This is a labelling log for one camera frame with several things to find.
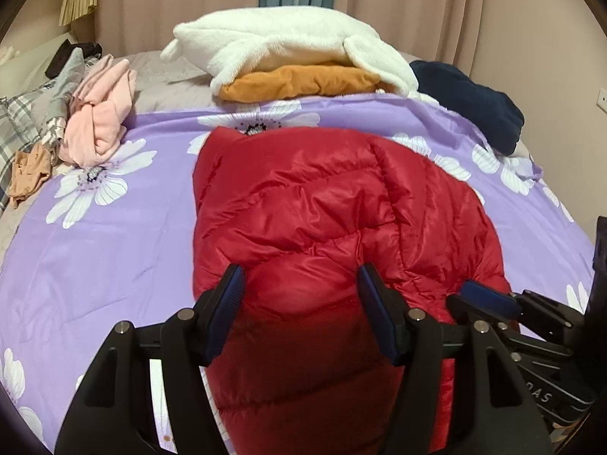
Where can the plaid pillow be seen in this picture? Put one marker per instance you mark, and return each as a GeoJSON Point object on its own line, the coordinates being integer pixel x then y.
{"type": "Point", "coordinates": [14, 128]}

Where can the red down jacket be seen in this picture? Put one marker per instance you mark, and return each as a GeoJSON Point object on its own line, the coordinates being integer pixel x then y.
{"type": "Point", "coordinates": [308, 208]}

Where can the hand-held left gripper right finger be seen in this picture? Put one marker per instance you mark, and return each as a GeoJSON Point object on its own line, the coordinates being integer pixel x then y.
{"type": "Point", "coordinates": [379, 317]}

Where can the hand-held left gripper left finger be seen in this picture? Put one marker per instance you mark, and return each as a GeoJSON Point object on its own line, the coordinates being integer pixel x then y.
{"type": "Point", "coordinates": [225, 313]}

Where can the white fleece garment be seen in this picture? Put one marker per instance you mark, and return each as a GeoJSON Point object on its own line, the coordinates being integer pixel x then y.
{"type": "Point", "coordinates": [284, 38]}

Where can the tan cloth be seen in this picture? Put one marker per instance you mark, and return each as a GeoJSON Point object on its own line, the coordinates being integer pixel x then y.
{"type": "Point", "coordinates": [31, 170]}

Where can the purple floral bed sheet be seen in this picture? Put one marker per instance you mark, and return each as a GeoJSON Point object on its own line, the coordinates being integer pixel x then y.
{"type": "Point", "coordinates": [118, 256]}

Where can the orange garment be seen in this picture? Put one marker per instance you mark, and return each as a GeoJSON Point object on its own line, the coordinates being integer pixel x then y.
{"type": "Point", "coordinates": [303, 80]}

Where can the dark garment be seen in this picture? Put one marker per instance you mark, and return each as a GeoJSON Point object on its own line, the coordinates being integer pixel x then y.
{"type": "Point", "coordinates": [61, 59]}

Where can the navy fleece garment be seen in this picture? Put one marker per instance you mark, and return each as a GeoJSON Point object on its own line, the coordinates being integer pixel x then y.
{"type": "Point", "coordinates": [474, 99]}

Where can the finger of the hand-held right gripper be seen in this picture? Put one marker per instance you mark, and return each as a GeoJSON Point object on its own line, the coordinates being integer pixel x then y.
{"type": "Point", "coordinates": [488, 299]}

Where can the pink garment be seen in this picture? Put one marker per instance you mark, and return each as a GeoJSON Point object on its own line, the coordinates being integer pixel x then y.
{"type": "Point", "coordinates": [102, 104]}

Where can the white headboard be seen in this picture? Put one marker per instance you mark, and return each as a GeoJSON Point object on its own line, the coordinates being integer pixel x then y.
{"type": "Point", "coordinates": [26, 64]}

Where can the grey garment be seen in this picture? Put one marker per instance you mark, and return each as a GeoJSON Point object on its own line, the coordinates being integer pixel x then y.
{"type": "Point", "coordinates": [66, 80]}

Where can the pink curtain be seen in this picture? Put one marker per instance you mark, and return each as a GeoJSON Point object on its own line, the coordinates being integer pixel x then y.
{"type": "Point", "coordinates": [427, 0]}

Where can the wall outlet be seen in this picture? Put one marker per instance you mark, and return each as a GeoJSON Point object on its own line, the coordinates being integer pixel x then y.
{"type": "Point", "coordinates": [602, 99]}

